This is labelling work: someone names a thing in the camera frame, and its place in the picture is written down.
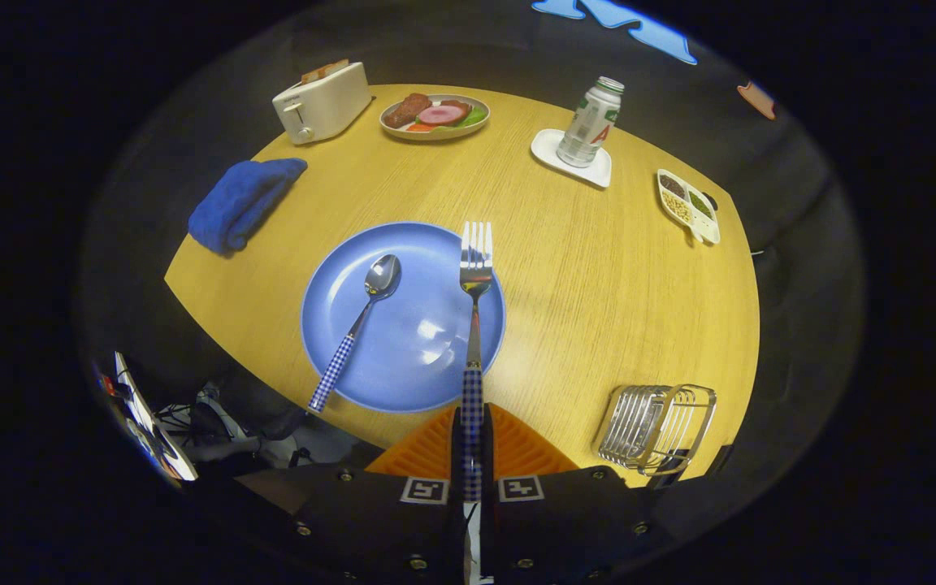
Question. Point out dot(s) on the white divided bean dish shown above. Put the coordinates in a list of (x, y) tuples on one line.
[(687, 207)]

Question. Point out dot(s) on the brown steak piece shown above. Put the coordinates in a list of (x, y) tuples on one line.
[(405, 110)]

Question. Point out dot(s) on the green lettuce leaf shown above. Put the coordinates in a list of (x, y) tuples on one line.
[(474, 118)]

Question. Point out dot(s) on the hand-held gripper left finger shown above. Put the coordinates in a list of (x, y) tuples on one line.
[(387, 528)]

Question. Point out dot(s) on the dark bag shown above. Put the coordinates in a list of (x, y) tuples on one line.
[(253, 406)]

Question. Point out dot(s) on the orange carrot slice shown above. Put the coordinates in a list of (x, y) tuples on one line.
[(419, 127)]

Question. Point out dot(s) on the pink ham slice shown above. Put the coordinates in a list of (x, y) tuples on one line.
[(439, 114)]

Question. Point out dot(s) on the beige food plate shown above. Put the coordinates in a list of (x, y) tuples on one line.
[(435, 135)]

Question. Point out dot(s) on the blue round plate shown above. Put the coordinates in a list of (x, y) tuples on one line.
[(419, 341)]

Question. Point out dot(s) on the white toaster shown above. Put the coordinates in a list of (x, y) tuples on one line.
[(326, 106)]

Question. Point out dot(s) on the silver drink bottle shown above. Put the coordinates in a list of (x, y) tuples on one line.
[(590, 122)]

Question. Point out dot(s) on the white printed board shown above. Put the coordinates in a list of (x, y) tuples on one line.
[(151, 426)]

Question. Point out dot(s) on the blue folded towel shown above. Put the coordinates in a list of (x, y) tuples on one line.
[(240, 203)]

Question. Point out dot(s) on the white square coaster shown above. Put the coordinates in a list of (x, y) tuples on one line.
[(545, 146)]

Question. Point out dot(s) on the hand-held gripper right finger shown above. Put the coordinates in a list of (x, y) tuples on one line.
[(565, 528)]

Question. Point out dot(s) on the toasted bread slice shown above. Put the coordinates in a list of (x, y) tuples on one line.
[(336, 67), (312, 76)]

